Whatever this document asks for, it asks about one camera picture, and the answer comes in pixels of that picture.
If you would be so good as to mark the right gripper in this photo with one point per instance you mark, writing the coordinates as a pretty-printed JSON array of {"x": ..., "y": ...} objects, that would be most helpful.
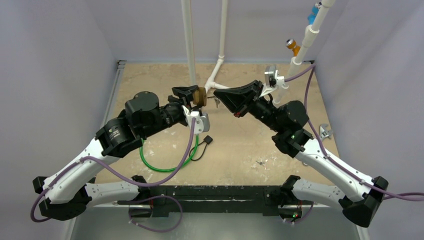
[{"x": 250, "y": 102}]

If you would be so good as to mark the padlock key set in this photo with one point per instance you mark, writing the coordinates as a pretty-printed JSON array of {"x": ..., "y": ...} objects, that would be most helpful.
[{"x": 215, "y": 99}]

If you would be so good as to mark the green cable lock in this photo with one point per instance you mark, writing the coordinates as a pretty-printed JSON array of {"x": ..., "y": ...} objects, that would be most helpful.
[{"x": 162, "y": 156}]

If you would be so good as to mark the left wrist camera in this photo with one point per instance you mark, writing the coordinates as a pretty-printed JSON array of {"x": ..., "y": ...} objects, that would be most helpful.
[{"x": 198, "y": 121}]

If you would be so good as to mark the brass padlock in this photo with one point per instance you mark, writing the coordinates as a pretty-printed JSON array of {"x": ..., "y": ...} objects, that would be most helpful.
[{"x": 200, "y": 97}]

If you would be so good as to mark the white pvc pipe frame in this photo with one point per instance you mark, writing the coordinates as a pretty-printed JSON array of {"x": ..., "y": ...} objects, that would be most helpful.
[{"x": 250, "y": 31}]

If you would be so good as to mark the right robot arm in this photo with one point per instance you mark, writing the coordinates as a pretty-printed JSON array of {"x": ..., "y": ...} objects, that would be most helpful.
[{"x": 357, "y": 195}]

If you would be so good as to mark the adjustable wrench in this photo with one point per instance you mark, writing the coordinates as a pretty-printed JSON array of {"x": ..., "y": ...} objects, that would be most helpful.
[{"x": 325, "y": 132}]

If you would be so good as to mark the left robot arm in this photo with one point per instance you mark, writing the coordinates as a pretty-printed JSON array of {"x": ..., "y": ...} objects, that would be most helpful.
[{"x": 69, "y": 192}]

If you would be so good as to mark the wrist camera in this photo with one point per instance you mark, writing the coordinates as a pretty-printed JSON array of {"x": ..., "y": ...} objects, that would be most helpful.
[
  {"x": 273, "y": 81},
  {"x": 198, "y": 121}
]

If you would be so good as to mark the blue valve fitting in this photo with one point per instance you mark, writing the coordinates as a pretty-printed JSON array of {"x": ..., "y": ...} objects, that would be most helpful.
[{"x": 314, "y": 12}]

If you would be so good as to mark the aluminium frame rail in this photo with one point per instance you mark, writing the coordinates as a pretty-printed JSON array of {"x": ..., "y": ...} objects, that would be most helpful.
[{"x": 113, "y": 93}]

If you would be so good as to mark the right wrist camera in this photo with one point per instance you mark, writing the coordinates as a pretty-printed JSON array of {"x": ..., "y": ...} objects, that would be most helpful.
[{"x": 273, "y": 81}]

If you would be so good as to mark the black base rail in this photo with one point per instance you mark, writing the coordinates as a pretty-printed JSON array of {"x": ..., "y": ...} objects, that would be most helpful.
[{"x": 267, "y": 200}]

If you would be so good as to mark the orange valve fitting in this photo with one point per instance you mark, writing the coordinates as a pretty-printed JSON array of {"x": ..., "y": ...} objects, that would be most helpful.
[{"x": 292, "y": 45}]

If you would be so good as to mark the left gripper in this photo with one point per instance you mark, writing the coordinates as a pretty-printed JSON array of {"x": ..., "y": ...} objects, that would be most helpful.
[{"x": 187, "y": 93}]

